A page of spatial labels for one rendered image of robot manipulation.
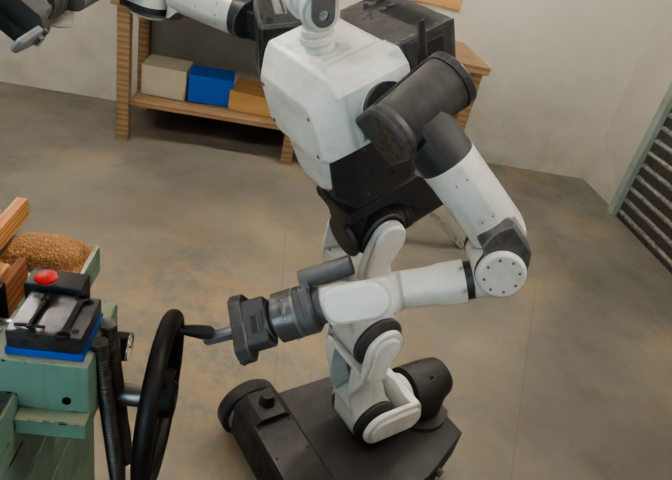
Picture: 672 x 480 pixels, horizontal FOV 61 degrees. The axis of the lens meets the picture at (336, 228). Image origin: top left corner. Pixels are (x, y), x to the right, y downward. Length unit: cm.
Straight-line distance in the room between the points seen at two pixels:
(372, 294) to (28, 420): 52
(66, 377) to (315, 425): 110
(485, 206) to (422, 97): 19
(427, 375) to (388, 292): 94
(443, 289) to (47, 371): 59
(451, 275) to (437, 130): 24
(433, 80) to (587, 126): 401
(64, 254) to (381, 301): 57
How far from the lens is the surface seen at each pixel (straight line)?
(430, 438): 194
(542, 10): 440
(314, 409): 189
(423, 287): 95
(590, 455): 244
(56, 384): 89
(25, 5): 93
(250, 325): 100
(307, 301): 96
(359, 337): 143
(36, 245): 113
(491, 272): 91
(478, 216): 89
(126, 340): 129
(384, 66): 95
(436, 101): 85
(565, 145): 483
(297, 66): 99
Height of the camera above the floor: 156
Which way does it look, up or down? 30 degrees down
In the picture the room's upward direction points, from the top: 13 degrees clockwise
